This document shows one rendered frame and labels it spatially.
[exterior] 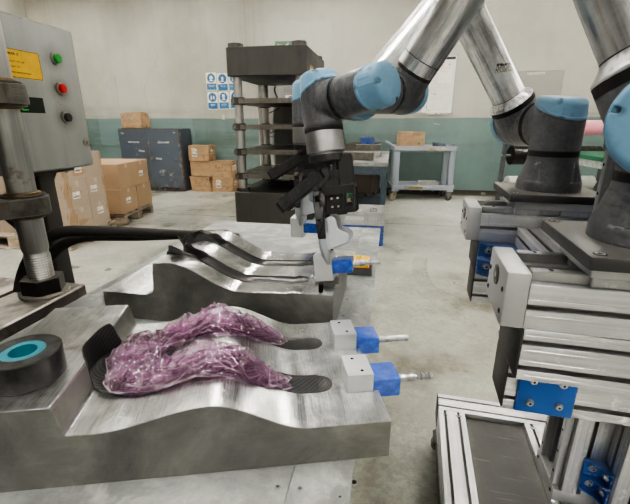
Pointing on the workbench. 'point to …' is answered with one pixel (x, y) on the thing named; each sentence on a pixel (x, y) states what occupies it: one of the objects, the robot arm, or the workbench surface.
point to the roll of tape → (24, 364)
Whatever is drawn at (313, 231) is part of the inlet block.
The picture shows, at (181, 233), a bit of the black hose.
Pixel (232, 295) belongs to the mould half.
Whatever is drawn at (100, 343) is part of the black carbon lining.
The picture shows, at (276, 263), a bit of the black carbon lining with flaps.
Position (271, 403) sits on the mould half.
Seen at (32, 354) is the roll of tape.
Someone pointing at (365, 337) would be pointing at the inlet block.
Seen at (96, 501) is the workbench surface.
